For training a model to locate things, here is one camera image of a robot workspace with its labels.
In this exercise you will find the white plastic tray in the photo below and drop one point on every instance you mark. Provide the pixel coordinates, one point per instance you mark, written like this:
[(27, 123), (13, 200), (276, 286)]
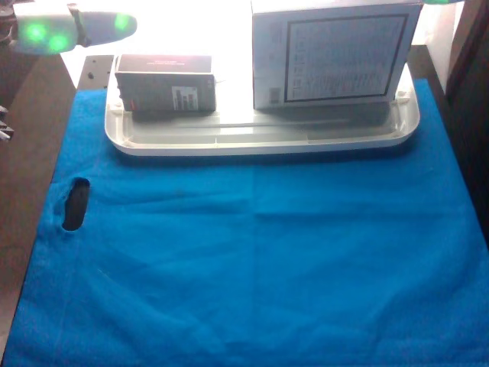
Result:
[(267, 145)]

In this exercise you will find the grey metal plate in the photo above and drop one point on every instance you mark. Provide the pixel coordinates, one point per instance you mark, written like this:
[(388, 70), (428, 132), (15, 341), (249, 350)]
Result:
[(97, 72)]

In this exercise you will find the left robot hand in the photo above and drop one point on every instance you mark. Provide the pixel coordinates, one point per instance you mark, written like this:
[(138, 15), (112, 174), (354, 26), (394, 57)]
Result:
[(5, 128)]

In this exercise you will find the large white printed box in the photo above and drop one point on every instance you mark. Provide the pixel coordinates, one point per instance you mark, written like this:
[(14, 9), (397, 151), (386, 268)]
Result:
[(336, 57)]

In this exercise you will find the blue cloth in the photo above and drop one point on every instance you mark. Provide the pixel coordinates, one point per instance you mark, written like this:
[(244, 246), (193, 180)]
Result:
[(267, 248)]

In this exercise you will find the grey mouse box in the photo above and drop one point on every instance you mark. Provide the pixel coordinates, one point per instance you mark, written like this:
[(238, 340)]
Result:
[(164, 84)]

